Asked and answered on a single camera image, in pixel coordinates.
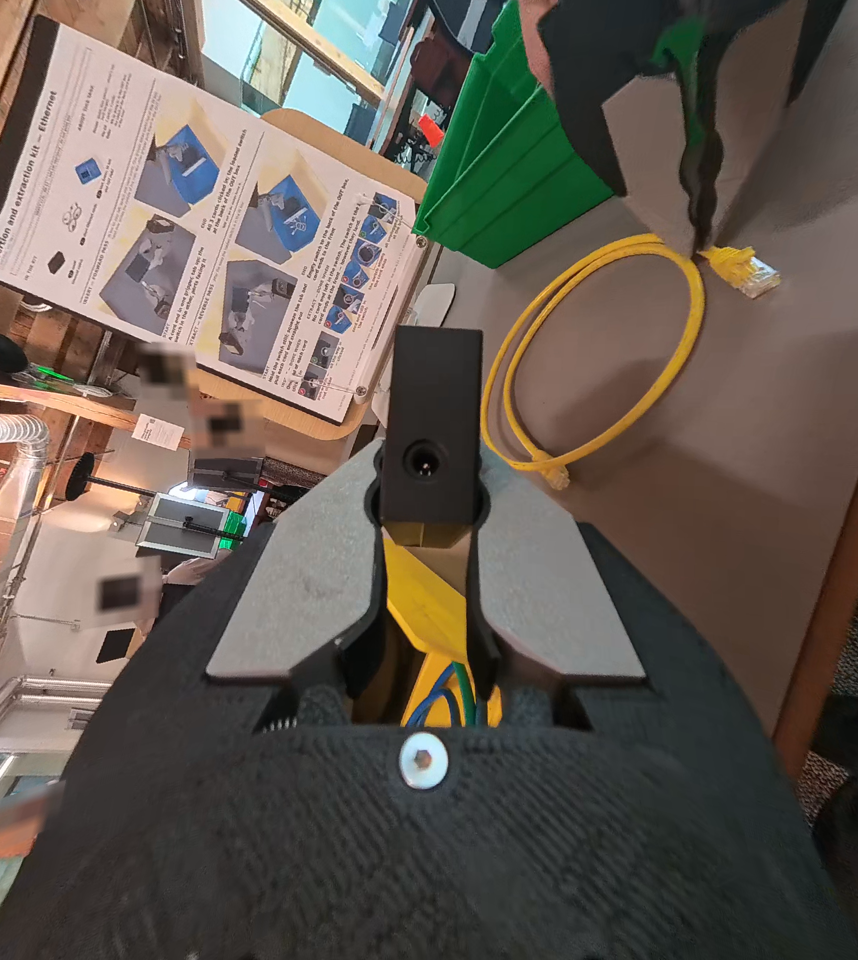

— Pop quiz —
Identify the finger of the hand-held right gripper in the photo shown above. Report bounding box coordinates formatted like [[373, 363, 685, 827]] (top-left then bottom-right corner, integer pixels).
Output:
[[600, 73, 701, 254], [701, 28, 796, 254]]

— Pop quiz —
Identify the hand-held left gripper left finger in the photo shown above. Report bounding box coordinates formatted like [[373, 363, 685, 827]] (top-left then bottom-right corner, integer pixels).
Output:
[[205, 441, 386, 699]]

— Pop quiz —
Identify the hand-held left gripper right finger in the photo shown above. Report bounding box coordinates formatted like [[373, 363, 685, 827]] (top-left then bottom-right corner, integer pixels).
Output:
[[463, 442, 647, 700]]

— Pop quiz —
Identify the yellow plastic bin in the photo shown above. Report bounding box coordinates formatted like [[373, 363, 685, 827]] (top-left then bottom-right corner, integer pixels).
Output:
[[384, 540, 505, 729]]

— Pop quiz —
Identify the green ethernet cable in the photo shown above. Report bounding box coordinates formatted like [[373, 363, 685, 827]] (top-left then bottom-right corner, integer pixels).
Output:
[[459, 660, 491, 727]]

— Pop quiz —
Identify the green plastic bin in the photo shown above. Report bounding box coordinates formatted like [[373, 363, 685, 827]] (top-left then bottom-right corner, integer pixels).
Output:
[[414, 0, 628, 267]]

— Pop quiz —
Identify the blue ethernet cable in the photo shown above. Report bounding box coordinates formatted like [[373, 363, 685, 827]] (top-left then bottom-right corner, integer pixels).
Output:
[[405, 663, 463, 727]]

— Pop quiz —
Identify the yellow ethernet cable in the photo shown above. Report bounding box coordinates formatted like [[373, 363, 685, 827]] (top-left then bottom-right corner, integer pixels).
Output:
[[481, 234, 781, 492]]

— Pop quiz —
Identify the black network switch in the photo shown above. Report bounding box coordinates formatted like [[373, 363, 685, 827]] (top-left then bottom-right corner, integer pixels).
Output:
[[380, 326, 486, 552]]

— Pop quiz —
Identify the grey panel on stand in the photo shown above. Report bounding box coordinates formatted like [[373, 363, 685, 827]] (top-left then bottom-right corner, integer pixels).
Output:
[[136, 491, 229, 560]]

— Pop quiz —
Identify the small white card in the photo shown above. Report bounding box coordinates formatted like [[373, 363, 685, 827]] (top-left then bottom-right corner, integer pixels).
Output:
[[132, 412, 186, 451]]

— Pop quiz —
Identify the wooden display board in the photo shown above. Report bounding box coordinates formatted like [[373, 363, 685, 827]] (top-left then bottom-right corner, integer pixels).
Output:
[[196, 108, 431, 445]]

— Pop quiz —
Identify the white stand base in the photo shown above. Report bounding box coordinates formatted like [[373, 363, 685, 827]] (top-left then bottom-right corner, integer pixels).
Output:
[[412, 283, 460, 329]]

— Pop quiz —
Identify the printed instruction sheet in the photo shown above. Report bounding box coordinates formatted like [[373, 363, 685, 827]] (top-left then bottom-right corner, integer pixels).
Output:
[[0, 15, 418, 425]]

